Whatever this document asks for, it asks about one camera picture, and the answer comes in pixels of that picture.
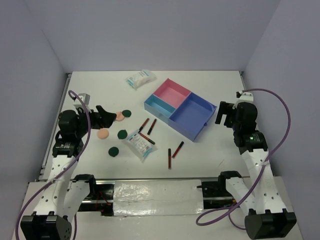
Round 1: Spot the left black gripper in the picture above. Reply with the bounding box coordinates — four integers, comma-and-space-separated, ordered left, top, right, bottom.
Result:
75, 105, 117, 138

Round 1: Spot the pink puff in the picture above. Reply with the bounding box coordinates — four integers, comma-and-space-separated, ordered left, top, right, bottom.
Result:
115, 111, 125, 122
97, 128, 109, 140

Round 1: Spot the red lip gloss tube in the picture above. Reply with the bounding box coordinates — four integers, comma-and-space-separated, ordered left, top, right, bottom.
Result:
138, 118, 150, 133

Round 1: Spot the cotton pad pack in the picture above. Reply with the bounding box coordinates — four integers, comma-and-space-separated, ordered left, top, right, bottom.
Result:
124, 69, 157, 90
122, 130, 158, 163

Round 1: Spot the dark red lip gloss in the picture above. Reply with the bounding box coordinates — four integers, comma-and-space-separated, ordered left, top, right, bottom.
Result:
147, 118, 157, 135

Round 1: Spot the slanted red lip gloss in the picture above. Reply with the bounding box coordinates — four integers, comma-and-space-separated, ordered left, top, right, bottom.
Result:
171, 141, 184, 159

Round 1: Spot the long red lip gloss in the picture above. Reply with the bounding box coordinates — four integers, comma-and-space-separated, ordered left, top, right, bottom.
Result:
168, 148, 172, 170

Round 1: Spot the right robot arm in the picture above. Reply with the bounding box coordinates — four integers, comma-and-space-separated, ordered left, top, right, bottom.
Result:
215, 101, 297, 240

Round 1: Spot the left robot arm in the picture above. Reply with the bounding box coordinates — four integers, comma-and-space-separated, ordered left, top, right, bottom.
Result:
18, 105, 117, 240

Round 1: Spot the green round puff top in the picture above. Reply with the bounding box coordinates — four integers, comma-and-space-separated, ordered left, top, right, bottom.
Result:
121, 109, 132, 118

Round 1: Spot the green round puff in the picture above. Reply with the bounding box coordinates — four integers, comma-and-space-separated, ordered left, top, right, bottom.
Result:
117, 129, 128, 140
108, 146, 119, 157
121, 109, 132, 118

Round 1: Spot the green round puff middle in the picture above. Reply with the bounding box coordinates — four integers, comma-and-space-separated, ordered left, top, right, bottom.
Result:
117, 129, 128, 140

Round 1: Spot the green round puff bottom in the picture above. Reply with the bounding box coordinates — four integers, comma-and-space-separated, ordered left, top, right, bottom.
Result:
108, 146, 119, 157

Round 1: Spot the three-compartment organizer box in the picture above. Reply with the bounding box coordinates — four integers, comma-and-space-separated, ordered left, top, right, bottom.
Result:
144, 78, 217, 142

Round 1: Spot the silver foil tape panel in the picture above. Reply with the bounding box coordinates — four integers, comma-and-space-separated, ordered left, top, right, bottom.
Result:
113, 179, 204, 217

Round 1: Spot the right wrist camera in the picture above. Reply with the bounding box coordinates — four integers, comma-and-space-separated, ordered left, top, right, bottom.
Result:
236, 91, 254, 103

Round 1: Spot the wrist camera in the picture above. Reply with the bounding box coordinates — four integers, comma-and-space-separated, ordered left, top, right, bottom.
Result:
236, 91, 254, 103
73, 93, 90, 108

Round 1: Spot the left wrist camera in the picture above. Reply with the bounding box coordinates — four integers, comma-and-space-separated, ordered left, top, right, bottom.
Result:
73, 93, 90, 108

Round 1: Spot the metal mounting rail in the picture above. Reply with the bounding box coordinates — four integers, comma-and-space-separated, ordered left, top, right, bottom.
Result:
78, 177, 235, 217

